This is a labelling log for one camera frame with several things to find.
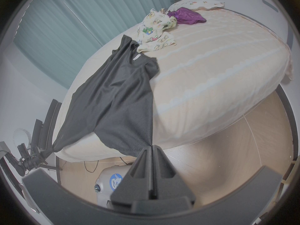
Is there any black chest of drawers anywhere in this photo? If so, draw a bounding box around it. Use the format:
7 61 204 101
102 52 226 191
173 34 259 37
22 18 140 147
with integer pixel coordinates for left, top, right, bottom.
43 99 62 149

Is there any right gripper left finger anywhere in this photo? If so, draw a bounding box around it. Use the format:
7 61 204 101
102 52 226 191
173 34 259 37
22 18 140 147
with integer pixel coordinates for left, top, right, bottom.
110 145 153 207

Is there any white printed pillow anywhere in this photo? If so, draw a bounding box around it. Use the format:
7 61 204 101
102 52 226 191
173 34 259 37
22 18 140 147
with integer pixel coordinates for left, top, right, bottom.
167 0 225 11

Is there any purple garment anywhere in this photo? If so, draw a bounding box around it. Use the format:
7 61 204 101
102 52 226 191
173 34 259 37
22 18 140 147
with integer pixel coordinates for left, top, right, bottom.
167 7 207 25

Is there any black T-shirt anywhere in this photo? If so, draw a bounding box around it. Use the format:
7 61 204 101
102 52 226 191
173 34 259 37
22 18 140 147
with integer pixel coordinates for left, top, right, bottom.
46 34 160 159

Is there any black dressing table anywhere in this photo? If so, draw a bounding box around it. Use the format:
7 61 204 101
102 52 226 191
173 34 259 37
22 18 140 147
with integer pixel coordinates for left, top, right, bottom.
32 119 44 147

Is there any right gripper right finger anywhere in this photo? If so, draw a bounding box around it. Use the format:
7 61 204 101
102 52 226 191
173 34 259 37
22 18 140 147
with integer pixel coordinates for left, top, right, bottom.
153 145 196 206

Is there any black cable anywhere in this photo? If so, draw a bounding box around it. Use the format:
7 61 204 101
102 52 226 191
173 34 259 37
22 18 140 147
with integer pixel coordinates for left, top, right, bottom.
83 157 133 173

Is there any round white mirror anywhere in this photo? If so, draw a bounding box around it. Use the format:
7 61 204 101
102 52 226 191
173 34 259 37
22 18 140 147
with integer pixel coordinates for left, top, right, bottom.
13 128 31 149

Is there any bed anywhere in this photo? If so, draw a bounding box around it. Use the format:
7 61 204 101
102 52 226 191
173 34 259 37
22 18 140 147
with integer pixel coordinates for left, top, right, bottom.
56 0 294 161

